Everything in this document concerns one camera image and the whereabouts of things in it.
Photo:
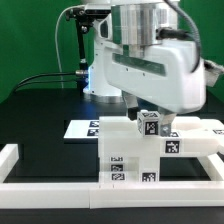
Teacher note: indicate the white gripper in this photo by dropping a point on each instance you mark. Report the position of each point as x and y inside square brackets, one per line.
[165, 72]

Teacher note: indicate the white tagged cube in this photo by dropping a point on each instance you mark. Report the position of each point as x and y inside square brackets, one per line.
[148, 122]

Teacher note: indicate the white chair back frame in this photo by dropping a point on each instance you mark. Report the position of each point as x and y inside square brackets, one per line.
[190, 137]

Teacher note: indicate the white seat block with pegs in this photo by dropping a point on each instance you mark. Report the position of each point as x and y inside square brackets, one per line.
[149, 169]

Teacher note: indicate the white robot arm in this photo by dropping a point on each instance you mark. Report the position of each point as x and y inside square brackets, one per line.
[186, 28]

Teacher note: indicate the white chair seat plate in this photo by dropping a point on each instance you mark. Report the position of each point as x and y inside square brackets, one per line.
[82, 131]

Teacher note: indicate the white right barrier rail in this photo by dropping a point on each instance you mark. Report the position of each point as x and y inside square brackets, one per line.
[214, 167]

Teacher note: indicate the white barrier rail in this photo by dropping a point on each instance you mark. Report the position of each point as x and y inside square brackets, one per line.
[214, 167]
[8, 157]
[94, 195]

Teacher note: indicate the white front barrier rail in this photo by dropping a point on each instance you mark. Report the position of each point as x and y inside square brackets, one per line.
[94, 195]

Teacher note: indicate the black camera on stand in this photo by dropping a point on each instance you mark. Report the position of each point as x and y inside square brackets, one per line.
[88, 12]

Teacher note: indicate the white left barrier rail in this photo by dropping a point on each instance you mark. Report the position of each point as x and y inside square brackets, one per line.
[8, 157]

